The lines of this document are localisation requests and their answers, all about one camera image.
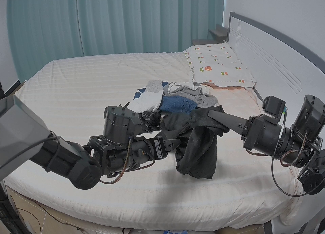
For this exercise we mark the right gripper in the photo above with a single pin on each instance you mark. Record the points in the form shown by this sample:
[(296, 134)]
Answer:
[(264, 136)]

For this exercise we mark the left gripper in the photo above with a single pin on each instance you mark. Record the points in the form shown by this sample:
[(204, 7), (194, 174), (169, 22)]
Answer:
[(142, 151)]

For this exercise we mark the black sleeveless top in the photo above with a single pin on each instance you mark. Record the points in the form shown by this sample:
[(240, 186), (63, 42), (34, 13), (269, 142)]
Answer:
[(200, 151)]

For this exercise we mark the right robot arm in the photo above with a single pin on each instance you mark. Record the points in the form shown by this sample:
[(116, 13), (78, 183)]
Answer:
[(308, 116)]

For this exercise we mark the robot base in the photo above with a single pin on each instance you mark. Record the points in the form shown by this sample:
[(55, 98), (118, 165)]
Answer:
[(175, 232)]

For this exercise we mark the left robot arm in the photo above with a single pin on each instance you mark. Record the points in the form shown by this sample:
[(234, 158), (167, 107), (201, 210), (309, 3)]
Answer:
[(22, 131)]

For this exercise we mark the pile of clothes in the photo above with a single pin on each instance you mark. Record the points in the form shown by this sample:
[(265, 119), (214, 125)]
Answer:
[(177, 93)]

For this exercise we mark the bed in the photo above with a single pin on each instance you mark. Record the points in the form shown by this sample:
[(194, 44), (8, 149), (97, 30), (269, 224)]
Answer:
[(76, 88)]

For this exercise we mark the black satin garment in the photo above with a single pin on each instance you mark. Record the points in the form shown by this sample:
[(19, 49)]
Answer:
[(151, 121)]

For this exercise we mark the white printed pillow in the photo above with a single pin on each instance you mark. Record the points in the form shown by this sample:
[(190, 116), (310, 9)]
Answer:
[(215, 63)]

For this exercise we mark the grey bedside table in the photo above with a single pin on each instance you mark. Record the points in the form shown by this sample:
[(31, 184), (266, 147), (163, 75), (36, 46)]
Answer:
[(218, 31)]

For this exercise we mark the blue-green curtain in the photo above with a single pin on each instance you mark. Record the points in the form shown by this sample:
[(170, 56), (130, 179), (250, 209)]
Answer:
[(101, 12)]

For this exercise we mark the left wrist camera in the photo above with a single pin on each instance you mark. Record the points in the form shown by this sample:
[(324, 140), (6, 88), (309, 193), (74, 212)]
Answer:
[(138, 126)]

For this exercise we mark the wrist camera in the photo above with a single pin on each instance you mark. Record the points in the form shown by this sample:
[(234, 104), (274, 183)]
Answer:
[(138, 126), (273, 106)]

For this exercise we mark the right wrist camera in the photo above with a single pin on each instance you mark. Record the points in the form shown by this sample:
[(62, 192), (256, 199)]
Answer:
[(273, 106)]

